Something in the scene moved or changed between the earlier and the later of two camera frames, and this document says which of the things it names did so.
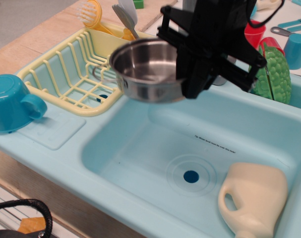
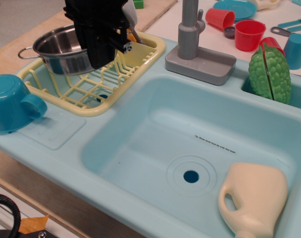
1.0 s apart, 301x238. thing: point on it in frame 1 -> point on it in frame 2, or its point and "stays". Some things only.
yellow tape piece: x=30 y=225 stays
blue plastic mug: x=13 y=106 stays
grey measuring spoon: x=281 y=31 stays
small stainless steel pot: x=146 y=69 -> x=60 y=48
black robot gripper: x=214 y=45 -> x=101 y=27
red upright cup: x=254 y=34 stays
